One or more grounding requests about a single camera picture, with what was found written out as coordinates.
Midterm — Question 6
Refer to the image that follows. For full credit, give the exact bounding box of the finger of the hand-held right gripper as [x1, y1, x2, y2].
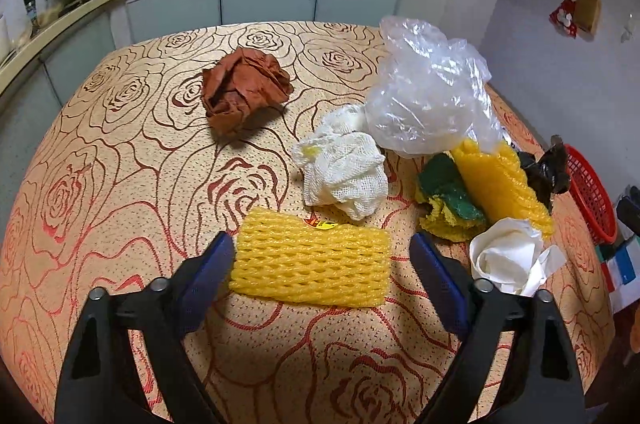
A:
[616, 186, 640, 232]

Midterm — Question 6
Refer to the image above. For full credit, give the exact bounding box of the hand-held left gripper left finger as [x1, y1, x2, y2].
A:
[54, 231, 237, 424]

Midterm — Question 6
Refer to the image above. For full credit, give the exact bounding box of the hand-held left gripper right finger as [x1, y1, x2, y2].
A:
[409, 232, 586, 424]

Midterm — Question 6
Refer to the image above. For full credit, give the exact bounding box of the red plastic basket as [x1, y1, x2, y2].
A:
[564, 145, 619, 245]

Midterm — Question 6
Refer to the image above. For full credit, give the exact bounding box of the yellow foam fruit net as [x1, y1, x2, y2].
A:
[450, 139, 555, 239]
[228, 207, 392, 307]

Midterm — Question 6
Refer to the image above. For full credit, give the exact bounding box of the clear plastic bag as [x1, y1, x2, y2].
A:
[365, 16, 505, 159]

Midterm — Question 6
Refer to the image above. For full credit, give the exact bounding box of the blue white box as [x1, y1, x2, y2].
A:
[599, 239, 640, 309]

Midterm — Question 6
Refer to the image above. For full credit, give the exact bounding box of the crumpled white paper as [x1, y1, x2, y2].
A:
[469, 217, 567, 296]

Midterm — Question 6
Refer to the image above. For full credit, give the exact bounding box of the black plastic bag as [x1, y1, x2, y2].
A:
[515, 135, 571, 212]

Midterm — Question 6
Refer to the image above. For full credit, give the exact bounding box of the green yellow sponge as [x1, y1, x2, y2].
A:
[416, 152, 488, 241]

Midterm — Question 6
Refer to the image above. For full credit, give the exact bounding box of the rolled yellow foam fruit net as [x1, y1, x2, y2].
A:
[450, 139, 555, 239]

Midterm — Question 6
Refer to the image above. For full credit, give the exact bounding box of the rose printed tablecloth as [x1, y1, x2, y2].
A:
[0, 21, 617, 424]

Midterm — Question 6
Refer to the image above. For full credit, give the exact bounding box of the white foam fruit net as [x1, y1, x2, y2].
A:
[292, 105, 389, 221]

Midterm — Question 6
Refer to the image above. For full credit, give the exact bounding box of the brown paper bag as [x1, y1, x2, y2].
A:
[574, 0, 602, 35]

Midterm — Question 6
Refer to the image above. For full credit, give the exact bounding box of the crumpled brown paper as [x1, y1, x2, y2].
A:
[201, 47, 295, 137]

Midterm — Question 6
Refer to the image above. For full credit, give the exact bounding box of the red hanging bag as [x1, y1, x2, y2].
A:
[549, 0, 581, 37]

